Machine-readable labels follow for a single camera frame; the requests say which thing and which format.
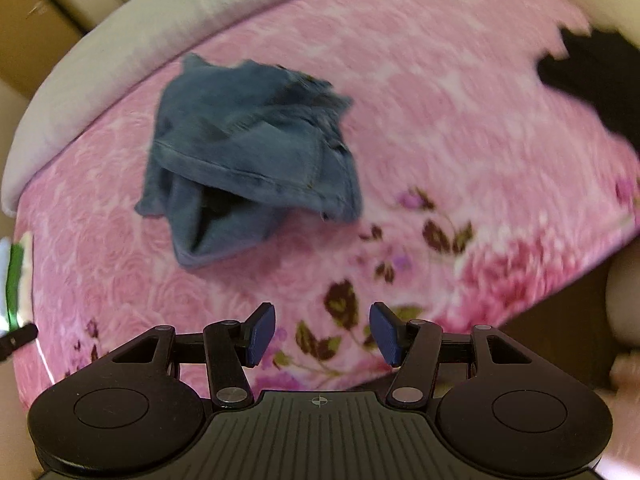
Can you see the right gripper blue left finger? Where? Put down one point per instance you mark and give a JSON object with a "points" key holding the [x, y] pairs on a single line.
{"points": [[232, 346]]}

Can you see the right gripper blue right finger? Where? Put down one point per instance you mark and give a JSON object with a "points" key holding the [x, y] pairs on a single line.
{"points": [[410, 347]]}

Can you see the blue denim jeans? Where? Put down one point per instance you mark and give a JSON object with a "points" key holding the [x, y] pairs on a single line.
{"points": [[236, 149]]}

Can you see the folded white green clothes stack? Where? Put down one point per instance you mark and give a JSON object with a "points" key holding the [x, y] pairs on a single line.
{"points": [[16, 271]]}

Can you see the pink floral blanket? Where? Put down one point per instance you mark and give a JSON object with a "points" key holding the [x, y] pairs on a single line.
{"points": [[483, 191]]}

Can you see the white plastic bucket with lid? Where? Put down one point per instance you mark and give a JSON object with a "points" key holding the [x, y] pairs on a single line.
{"points": [[622, 299]]}

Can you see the black garment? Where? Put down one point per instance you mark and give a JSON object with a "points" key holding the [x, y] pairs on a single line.
{"points": [[602, 69]]}

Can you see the grey striped quilt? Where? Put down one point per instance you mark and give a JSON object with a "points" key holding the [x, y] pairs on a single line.
{"points": [[138, 38]]}

